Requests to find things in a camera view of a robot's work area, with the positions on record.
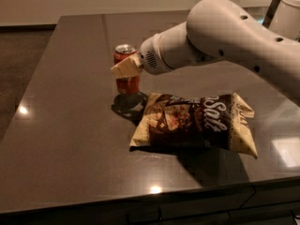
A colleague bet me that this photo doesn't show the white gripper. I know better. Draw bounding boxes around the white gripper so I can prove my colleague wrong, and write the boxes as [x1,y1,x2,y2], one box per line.
[111,32,174,79]

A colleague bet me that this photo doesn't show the red coke can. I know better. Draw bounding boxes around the red coke can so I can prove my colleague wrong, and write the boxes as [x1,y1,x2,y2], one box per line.
[113,44,140,95]

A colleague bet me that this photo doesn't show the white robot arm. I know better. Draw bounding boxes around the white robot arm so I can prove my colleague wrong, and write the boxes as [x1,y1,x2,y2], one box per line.
[112,0,300,105]

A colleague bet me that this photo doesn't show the dark counter drawer fronts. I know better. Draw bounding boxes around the dark counter drawer fronts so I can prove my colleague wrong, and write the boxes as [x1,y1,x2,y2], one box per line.
[0,178,300,225]

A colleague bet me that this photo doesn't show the brown chip bag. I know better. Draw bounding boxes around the brown chip bag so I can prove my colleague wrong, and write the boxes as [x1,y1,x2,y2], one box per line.
[130,93,258,157]

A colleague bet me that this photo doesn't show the dark tablet stand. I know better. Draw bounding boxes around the dark tablet stand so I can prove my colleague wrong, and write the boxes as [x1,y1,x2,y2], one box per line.
[262,0,281,28]

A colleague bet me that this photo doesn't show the white paper towel roll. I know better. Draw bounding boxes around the white paper towel roll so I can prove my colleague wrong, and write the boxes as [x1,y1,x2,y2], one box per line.
[269,0,300,41]

